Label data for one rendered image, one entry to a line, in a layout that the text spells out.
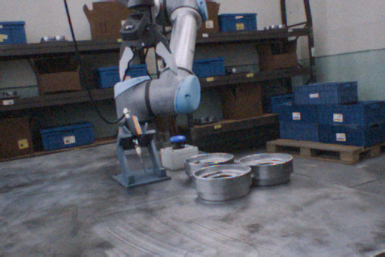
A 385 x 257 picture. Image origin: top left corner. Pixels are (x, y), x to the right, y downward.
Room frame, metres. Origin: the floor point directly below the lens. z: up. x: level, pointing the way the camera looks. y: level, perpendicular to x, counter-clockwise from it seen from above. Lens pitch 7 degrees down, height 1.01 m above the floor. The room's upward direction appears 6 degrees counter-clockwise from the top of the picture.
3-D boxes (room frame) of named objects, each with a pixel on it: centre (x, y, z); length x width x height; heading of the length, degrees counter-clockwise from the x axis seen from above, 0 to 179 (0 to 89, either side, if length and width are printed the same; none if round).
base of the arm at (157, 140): (1.30, 0.18, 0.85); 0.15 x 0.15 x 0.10
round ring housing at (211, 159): (0.84, -0.03, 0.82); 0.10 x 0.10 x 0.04
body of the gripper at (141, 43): (1.08, 0.09, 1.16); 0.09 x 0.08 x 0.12; 167
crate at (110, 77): (4.49, 0.73, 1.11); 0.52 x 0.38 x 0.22; 115
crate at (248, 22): (5.13, -0.63, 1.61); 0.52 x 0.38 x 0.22; 118
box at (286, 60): (5.39, -1.21, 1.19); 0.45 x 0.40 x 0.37; 110
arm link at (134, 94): (1.30, 0.17, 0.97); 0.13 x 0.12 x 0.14; 75
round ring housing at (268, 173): (0.77, -0.13, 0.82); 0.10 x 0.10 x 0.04
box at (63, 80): (4.19, 1.32, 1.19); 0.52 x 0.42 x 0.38; 115
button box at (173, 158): (0.99, 0.04, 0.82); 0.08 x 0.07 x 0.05; 25
